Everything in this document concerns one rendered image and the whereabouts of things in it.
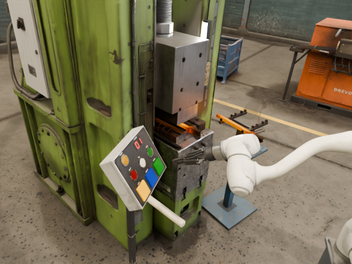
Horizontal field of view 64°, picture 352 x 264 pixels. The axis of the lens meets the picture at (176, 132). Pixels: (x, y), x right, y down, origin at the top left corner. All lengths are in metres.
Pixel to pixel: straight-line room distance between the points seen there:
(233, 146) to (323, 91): 3.98
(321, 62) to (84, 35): 3.93
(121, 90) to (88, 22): 0.46
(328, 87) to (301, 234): 2.90
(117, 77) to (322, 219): 2.25
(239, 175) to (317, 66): 4.01
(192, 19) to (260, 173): 1.15
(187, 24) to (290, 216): 1.92
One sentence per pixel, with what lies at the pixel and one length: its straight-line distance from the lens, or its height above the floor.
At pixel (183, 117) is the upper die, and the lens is 1.80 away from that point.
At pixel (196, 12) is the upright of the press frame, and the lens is 1.96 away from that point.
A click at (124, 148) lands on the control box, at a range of 1.34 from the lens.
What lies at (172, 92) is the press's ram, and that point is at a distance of 1.65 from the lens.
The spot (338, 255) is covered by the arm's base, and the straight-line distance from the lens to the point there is 1.90.
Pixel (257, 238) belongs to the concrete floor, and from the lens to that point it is 2.63.
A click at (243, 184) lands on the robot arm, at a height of 1.20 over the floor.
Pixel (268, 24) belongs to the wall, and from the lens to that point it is 9.46.
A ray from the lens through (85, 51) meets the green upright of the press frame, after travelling 1.84.
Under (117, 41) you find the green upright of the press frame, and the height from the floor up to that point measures 1.60.
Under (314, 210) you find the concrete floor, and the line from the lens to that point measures 3.08.
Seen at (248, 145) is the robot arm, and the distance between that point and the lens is 1.28.
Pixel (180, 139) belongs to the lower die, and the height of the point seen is 0.95.
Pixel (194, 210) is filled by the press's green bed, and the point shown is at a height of 0.16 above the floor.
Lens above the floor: 1.95
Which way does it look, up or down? 31 degrees down
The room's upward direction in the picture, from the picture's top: 3 degrees clockwise
